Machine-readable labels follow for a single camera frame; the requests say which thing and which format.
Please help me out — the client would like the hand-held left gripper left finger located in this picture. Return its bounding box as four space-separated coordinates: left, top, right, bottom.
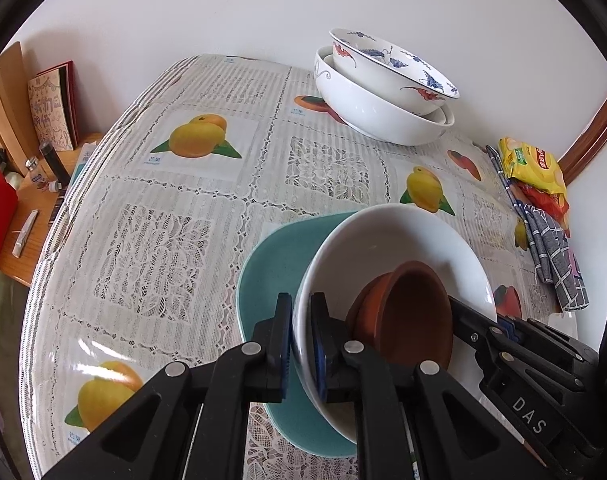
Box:
43 292 293 480

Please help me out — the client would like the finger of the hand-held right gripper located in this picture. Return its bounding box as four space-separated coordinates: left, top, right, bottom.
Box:
448 296 521 386
497 314 600 391

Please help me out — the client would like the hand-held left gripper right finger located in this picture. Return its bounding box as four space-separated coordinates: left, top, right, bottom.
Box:
310 292 527 480

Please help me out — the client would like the brown small bowl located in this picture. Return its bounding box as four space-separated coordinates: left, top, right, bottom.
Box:
346 272 399 346
376 260 454 373

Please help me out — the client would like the teal plate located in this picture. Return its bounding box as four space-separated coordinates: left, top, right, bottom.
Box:
236 209 364 458

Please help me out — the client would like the cream white shallow bowl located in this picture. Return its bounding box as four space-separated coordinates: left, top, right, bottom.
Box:
292 203 498 445

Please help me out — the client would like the grey checked cloth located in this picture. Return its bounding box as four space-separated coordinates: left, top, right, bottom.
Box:
526 205 590 311

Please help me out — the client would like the red chip bag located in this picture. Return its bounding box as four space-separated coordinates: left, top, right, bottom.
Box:
513 180 571 236

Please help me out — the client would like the blue striped cloth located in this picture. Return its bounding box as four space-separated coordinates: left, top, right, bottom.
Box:
486 144 554 285

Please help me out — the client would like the fruit print lace tablecloth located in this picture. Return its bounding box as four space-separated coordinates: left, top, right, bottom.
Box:
18 54 579 480

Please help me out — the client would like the yellow chip bag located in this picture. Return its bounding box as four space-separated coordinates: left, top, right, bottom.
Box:
498 136 568 197

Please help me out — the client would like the white bowl grey scroll pattern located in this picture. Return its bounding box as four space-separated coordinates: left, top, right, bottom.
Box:
313 46 455 147

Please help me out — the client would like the blue and red painted bowl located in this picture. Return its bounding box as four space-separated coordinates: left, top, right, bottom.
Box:
328 28 461 116

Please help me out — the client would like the light blue box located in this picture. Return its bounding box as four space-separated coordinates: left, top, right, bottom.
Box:
70 142 96 193

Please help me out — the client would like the green cloth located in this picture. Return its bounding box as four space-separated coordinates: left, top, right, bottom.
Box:
0 270 36 480

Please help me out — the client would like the white tube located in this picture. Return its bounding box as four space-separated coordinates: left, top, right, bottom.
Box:
13 210 39 258

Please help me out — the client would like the wooden side table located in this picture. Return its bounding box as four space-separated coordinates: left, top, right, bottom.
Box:
0 132 104 288

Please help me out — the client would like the black bottle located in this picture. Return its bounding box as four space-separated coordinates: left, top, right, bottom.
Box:
39 141 71 183

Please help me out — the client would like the small glass bottle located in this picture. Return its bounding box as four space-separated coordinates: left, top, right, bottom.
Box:
24 156 46 187

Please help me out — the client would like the red cover book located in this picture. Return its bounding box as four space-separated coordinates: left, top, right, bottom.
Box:
27 60 80 152

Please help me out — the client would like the wooden board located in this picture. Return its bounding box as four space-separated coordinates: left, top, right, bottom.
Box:
0 41 39 176

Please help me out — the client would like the brown wooden door frame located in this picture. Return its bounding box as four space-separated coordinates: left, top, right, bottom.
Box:
558 80 607 181

